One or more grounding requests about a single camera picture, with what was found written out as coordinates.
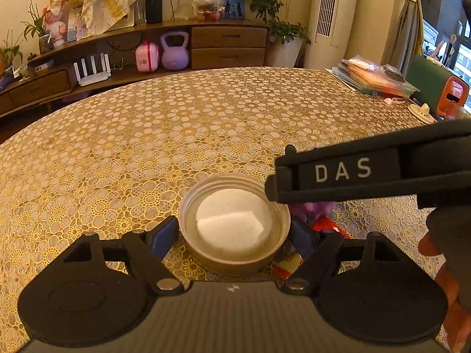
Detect pink framed picture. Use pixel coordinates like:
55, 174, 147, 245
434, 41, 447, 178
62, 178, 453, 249
64, 1, 87, 43

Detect beige tied curtain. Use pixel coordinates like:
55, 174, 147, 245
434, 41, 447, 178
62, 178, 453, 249
389, 0, 424, 71

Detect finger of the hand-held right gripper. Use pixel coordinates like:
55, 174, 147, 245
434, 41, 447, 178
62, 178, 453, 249
264, 144, 300, 204

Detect stack of books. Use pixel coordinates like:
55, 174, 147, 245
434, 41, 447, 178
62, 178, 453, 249
331, 55, 420, 98

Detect white standing air conditioner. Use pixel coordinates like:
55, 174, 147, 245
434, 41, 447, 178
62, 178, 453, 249
304, 0, 361, 71

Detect person's right hand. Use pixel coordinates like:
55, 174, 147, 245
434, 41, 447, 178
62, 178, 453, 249
419, 232, 471, 353

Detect potted orchid plant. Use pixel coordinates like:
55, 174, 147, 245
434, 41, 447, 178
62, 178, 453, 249
21, 0, 55, 55

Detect wooden cabinet drawer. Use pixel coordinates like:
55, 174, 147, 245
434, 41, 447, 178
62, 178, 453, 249
191, 47, 266, 71
191, 26, 268, 49
9, 69, 73, 106

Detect blue photo print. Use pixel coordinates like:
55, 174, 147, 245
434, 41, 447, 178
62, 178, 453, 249
219, 0, 247, 20

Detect plastic bag of fruit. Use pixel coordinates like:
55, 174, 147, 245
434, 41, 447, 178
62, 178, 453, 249
192, 0, 225, 22

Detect window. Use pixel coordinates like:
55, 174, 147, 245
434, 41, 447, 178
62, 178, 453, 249
419, 0, 471, 82

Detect black cylinder speaker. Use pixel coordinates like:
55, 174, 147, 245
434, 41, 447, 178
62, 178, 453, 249
145, 0, 163, 25

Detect purple kettlebell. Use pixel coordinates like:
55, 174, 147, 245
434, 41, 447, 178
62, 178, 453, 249
160, 31, 191, 71

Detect makeup brushes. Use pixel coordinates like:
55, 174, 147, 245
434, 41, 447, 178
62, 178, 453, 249
426, 33, 459, 67

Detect green potted tree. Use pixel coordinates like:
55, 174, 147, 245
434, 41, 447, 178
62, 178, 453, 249
241, 0, 312, 68

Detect white antenna router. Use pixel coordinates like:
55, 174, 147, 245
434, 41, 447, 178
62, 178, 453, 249
73, 53, 112, 87

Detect orange plastic holder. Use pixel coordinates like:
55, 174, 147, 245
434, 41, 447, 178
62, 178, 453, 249
437, 75, 471, 119

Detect white small dish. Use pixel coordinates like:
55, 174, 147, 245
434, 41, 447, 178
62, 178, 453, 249
408, 102, 435, 124

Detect small green potted plant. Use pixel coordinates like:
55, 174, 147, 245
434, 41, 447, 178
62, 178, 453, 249
0, 31, 23, 78

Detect pink toy case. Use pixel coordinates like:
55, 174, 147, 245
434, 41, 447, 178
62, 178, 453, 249
134, 41, 160, 74

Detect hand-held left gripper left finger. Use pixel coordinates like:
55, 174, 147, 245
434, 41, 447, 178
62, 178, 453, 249
62, 216, 185, 295

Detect wooden curved cabinet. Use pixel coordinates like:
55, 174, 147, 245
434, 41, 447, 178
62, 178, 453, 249
0, 20, 271, 119

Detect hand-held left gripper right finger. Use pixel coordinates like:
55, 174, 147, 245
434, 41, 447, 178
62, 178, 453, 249
281, 218, 405, 297

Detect green storage box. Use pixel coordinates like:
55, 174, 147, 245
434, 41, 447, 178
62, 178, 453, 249
406, 55, 461, 113

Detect purple bumpy toy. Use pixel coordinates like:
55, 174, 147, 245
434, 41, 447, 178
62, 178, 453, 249
292, 202, 336, 225

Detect pink doll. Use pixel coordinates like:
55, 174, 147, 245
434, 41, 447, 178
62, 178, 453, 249
44, 0, 67, 45

